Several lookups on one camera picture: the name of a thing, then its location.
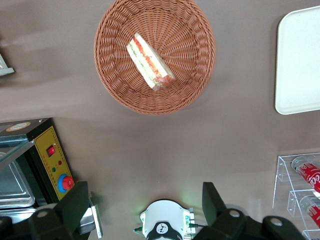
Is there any red cola bottle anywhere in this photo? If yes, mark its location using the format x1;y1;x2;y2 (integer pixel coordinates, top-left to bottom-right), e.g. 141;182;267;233
291;156;320;194
299;195;320;229

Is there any steel warmer pan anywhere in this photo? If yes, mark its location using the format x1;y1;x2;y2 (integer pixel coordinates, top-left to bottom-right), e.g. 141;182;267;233
0;159;36;210

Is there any triangle sandwich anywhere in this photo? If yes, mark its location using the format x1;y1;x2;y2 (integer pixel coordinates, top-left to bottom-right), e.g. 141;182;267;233
126;32;177;92

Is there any large brown wicker basket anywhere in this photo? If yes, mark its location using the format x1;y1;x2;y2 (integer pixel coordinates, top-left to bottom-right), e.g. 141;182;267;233
93;0;217;116

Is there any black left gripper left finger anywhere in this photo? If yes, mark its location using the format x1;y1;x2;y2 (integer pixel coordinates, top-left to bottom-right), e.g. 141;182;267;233
28;181;90;240

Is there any glass warmer lid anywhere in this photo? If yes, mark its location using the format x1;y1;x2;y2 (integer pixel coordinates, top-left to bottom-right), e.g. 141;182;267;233
0;134;35;171

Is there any grey wire snack rack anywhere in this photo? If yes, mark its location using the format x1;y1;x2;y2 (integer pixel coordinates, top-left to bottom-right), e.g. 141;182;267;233
0;53;15;77

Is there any cream plastic tray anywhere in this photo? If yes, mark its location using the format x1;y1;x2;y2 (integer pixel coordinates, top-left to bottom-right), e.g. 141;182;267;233
274;5;320;116

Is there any clear acrylic bottle rack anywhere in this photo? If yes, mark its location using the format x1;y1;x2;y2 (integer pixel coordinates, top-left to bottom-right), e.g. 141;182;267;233
272;152;320;240

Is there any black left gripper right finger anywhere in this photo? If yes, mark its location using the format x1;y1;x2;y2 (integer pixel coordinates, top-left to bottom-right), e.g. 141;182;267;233
194;181;251;240

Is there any black food warmer cabinet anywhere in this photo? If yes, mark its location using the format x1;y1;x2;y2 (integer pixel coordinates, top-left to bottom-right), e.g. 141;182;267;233
0;117;104;240

